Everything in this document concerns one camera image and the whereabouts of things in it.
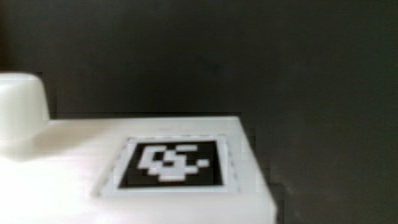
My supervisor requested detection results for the white drawer tray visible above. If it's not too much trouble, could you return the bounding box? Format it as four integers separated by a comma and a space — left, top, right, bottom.
0, 73, 277, 224

